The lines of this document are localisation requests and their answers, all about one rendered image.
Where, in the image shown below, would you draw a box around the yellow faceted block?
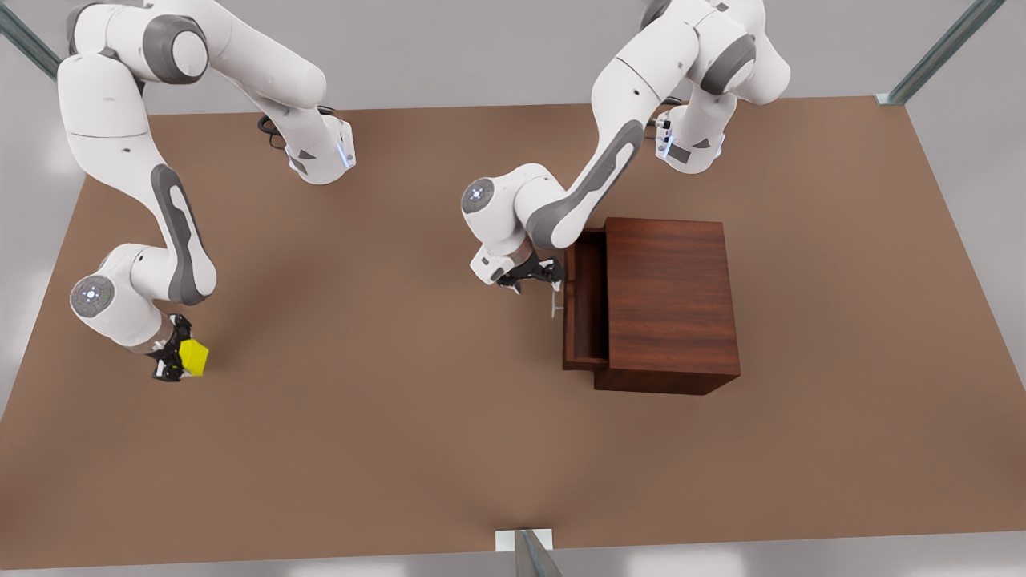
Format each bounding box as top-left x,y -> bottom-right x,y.
178,338 -> 210,378

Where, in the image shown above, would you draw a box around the wooden drawer with silver handle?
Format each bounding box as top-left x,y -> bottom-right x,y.
550,228 -> 610,372

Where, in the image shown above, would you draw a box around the silver frame post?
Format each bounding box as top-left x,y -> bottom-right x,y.
875,0 -> 1008,107
0,4 -> 63,82
495,528 -> 563,577

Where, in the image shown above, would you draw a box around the black cable loop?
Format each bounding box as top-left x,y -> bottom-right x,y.
257,104 -> 337,151

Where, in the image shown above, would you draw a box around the dark wooden cabinet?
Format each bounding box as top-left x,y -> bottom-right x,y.
593,216 -> 742,397

